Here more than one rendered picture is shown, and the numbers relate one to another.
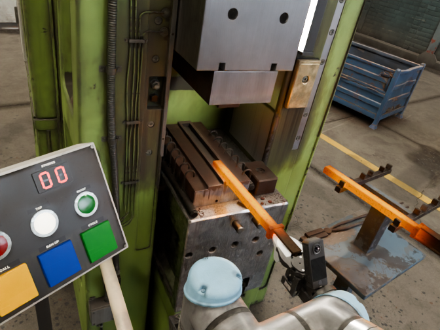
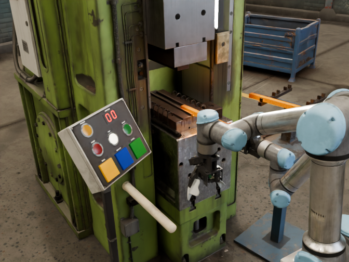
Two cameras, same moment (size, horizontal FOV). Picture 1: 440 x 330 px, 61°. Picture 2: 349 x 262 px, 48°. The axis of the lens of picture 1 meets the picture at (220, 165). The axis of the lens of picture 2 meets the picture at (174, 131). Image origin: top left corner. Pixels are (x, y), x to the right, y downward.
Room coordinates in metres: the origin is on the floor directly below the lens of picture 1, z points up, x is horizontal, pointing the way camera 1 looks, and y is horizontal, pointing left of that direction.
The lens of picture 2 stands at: (-0.90, 0.15, 1.84)
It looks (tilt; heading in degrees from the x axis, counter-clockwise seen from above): 27 degrees down; 358
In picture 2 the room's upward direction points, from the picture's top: 2 degrees counter-clockwise
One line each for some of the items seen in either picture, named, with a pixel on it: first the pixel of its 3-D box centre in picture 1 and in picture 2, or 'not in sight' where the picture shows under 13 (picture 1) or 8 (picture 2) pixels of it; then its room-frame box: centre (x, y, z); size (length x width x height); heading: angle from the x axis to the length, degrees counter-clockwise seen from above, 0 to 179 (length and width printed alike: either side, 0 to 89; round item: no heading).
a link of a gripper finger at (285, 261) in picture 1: (289, 259); not in sight; (0.67, -0.21, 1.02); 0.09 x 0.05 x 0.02; 35
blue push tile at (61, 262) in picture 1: (59, 262); (123, 158); (0.54, 0.30, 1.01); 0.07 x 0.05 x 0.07; 147
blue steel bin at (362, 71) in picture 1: (357, 78); (268, 43); (4.78, -1.52, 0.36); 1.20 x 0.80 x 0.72; 48
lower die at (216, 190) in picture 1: (197, 158); (169, 108); (1.15, 0.09, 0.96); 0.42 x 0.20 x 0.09; 32
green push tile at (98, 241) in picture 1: (98, 240); (137, 148); (0.62, 0.25, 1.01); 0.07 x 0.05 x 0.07; 147
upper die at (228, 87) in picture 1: (212, 61); (166, 46); (1.15, 0.09, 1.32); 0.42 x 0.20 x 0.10; 32
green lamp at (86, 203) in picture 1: (86, 203); (127, 129); (0.65, 0.29, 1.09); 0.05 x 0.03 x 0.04; 122
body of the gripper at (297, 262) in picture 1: (308, 282); (252, 143); (0.63, -0.27, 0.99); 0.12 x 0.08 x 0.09; 32
